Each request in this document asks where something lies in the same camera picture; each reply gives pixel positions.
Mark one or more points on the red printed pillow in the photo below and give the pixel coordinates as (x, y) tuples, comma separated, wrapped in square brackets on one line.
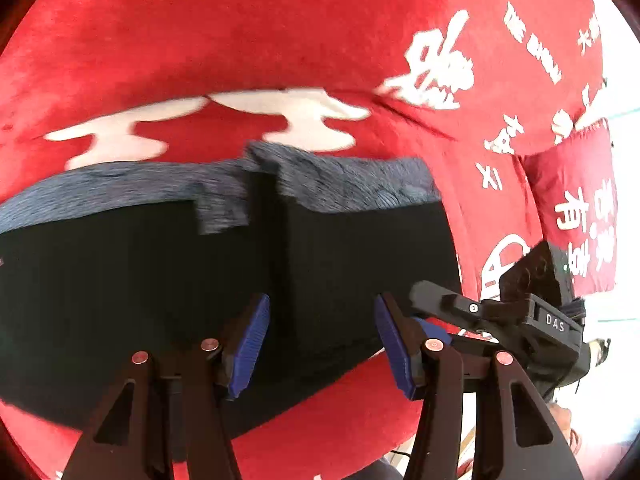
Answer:
[(575, 200)]

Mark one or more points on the red printed blanket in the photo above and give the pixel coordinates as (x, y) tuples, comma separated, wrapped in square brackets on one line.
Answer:
[(225, 35)]

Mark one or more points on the black pants with grey cuffs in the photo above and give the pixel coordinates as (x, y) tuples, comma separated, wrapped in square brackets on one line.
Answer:
[(125, 285)]

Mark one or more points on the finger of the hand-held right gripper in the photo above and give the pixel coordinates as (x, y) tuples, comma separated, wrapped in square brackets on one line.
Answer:
[(432, 329), (445, 305)]

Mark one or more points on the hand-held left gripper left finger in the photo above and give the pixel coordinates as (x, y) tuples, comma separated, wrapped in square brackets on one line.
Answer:
[(247, 345)]

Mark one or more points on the person's right hand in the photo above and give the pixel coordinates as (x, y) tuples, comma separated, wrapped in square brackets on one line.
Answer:
[(567, 432)]

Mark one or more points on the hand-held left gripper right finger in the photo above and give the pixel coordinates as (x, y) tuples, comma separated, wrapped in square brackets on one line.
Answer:
[(395, 345)]

